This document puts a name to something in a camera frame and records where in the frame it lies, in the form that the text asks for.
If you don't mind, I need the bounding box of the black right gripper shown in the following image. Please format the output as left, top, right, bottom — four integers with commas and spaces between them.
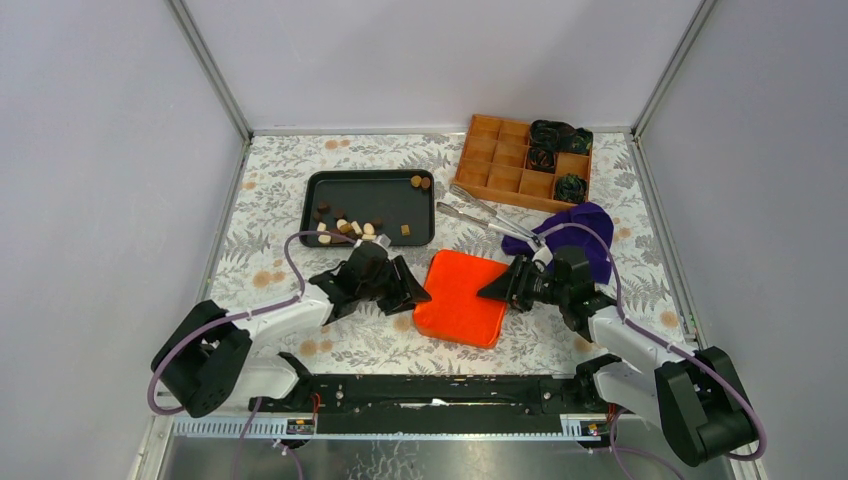
476, 254, 568, 314

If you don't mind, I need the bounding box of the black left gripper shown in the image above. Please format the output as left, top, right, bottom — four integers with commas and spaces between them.
358, 257, 432, 318

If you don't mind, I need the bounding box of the metal tongs white handle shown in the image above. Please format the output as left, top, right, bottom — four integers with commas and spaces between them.
436, 185, 542, 251

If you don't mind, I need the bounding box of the orange box lid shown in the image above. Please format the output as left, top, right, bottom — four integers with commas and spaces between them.
412, 250, 507, 349

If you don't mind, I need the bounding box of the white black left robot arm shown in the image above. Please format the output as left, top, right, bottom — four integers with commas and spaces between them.
148, 242, 432, 418

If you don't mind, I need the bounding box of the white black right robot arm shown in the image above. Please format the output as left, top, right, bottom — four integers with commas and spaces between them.
477, 246, 763, 467

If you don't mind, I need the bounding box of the black chocolate tray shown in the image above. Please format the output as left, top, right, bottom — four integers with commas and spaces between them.
299, 169, 436, 247

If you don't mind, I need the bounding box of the purple cloth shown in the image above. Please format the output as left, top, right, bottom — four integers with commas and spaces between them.
531, 202, 614, 284

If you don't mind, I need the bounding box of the orange compartment organizer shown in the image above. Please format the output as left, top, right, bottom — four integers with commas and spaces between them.
453, 114, 593, 213

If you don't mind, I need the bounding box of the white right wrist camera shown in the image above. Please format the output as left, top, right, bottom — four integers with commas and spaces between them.
532, 245, 553, 267

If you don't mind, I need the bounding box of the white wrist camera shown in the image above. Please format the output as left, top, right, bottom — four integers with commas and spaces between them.
371, 235, 391, 251
532, 245, 553, 267

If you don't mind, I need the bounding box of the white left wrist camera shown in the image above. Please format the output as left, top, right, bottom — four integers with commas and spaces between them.
371, 235, 391, 251

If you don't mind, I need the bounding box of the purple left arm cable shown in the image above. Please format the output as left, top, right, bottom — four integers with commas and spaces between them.
146, 229, 362, 480

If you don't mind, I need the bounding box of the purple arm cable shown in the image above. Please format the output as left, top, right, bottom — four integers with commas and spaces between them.
539, 222, 768, 480
146, 229, 362, 480

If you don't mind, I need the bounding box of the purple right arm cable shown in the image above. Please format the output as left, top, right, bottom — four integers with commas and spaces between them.
539, 222, 768, 480

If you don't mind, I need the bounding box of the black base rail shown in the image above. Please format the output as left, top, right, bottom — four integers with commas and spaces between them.
249, 374, 620, 435

